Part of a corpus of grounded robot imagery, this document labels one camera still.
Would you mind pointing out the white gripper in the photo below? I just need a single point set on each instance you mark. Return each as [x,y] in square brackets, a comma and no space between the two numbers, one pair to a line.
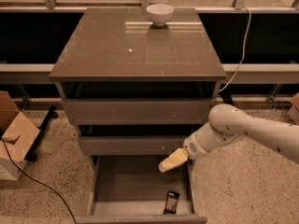
[193,146]

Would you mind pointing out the black rxbar chocolate bar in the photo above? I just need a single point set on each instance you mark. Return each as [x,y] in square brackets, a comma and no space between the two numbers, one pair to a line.
[171,204]

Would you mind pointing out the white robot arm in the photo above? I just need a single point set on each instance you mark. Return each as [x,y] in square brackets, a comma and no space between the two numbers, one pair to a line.
[225,124]

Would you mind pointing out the open bottom drawer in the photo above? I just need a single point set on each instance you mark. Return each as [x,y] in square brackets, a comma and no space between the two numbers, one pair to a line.
[132,190]

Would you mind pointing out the brown glossy drawer cabinet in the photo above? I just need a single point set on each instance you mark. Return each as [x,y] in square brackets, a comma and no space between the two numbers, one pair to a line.
[132,88]

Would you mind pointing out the middle drawer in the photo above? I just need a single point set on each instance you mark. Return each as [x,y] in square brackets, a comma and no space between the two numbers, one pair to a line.
[130,145]

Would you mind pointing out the top drawer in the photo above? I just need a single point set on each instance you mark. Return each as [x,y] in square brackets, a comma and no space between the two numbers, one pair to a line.
[136,111]

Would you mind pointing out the black stand leg right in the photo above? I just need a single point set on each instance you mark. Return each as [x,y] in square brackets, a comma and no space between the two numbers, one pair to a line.
[226,96]

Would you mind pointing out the black stand leg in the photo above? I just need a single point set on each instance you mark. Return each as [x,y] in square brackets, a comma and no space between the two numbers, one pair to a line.
[226,96]
[52,114]

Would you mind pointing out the cardboard box right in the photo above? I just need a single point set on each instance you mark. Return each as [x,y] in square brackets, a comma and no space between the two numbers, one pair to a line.
[293,113]

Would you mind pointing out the cardboard box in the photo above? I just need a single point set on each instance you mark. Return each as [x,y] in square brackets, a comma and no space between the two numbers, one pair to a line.
[293,113]
[17,133]

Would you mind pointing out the white ceramic bowl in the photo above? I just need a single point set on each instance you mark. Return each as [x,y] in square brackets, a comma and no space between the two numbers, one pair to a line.
[160,14]

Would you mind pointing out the black stand leg left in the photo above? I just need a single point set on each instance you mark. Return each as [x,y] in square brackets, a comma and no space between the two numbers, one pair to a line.
[52,114]

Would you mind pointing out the cardboard box left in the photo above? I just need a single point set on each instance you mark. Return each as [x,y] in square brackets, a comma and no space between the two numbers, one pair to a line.
[17,133]

